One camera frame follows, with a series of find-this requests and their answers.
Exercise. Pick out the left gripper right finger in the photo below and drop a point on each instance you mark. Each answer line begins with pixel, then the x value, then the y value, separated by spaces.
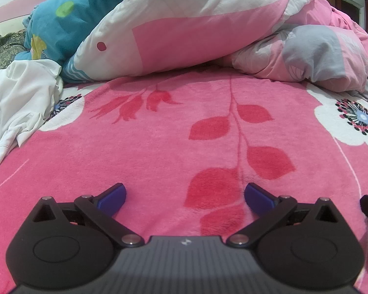
pixel 272 211

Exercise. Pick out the pink floral bed blanket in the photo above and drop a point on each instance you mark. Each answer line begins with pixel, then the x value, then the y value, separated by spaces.
pixel 185 144

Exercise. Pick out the dark patterned cloth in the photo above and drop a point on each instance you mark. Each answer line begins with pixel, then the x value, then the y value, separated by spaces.
pixel 10 45

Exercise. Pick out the pink white blue duvet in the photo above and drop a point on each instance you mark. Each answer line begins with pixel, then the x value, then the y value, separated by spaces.
pixel 283 40

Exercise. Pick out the white shirt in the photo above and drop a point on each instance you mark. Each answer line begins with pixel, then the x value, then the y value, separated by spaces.
pixel 28 92

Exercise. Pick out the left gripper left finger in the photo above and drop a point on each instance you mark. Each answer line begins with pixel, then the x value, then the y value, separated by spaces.
pixel 99 211

